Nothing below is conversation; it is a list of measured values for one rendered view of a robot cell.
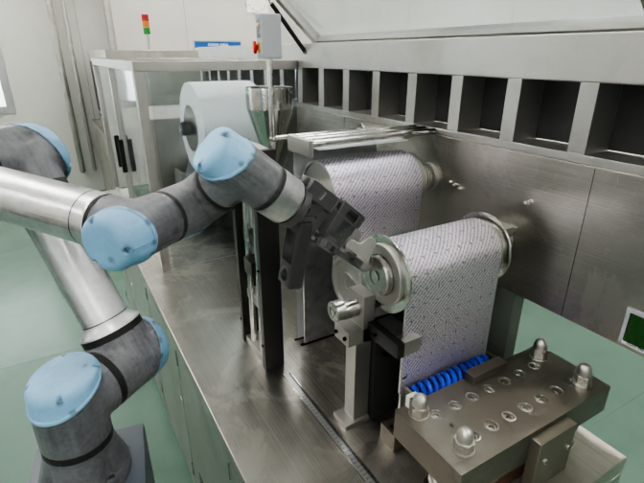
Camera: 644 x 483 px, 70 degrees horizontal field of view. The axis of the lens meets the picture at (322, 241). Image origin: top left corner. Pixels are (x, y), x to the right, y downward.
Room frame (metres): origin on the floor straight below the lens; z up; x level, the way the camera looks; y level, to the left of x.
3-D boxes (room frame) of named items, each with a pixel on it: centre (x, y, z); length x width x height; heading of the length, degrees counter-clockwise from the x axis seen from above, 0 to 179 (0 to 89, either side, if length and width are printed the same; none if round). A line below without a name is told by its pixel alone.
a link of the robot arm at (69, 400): (0.62, 0.43, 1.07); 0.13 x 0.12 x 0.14; 158
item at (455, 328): (0.76, -0.25, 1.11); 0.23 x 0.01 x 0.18; 120
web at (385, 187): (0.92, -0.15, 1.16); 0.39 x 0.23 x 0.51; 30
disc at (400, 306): (0.75, -0.11, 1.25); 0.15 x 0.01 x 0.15; 30
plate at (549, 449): (0.60, -0.40, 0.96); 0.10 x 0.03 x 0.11; 120
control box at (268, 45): (1.24, 0.14, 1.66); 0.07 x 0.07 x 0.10; 18
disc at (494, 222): (0.88, -0.33, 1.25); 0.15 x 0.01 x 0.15; 30
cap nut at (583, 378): (0.72, -0.50, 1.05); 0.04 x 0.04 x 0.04
